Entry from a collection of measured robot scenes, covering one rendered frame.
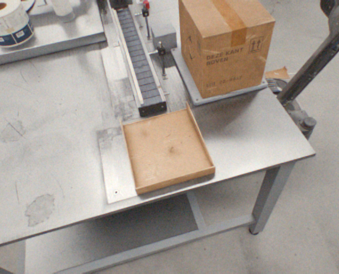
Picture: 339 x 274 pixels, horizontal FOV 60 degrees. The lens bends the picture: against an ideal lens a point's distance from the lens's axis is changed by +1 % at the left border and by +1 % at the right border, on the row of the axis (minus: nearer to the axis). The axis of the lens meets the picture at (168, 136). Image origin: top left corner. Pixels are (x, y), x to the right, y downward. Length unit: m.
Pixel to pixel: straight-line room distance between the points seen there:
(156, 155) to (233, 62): 0.42
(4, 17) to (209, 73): 0.96
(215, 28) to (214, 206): 1.13
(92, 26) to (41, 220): 0.97
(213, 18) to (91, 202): 0.71
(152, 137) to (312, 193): 1.20
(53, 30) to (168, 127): 0.84
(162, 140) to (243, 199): 0.94
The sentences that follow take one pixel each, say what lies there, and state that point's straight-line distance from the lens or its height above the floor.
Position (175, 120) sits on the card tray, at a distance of 1.08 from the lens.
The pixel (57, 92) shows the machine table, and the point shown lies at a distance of 1.34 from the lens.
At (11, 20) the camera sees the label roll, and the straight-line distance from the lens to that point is 1.58.
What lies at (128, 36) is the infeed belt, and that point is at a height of 0.88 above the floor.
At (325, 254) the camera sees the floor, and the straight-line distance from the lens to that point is 1.84.
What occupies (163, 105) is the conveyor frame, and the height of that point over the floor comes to 0.86.
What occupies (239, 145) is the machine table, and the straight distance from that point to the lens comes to 1.02.
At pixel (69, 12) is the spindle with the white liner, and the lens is 1.66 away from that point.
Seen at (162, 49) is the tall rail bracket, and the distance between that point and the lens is 1.18.
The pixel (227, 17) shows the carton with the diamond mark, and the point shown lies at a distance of 1.05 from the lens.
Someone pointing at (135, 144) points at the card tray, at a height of 0.83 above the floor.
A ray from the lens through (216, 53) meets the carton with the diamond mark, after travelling 1.01.
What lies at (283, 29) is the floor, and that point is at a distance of 3.11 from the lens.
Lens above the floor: 1.66
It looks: 52 degrees down
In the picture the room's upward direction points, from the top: 8 degrees counter-clockwise
